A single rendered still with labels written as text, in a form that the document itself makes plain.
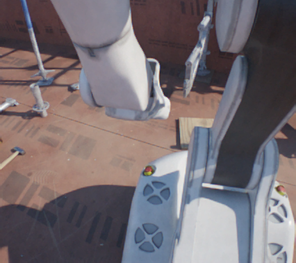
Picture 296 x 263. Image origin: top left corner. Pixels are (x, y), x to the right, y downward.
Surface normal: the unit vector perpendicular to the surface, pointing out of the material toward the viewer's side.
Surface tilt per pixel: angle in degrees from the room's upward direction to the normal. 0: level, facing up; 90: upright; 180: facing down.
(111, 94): 110
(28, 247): 0
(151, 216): 38
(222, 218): 23
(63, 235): 0
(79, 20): 114
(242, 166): 59
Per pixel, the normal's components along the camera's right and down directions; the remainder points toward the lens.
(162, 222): -0.14, -0.25
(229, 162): -0.18, 0.13
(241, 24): -0.20, 0.80
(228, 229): -0.07, -0.50
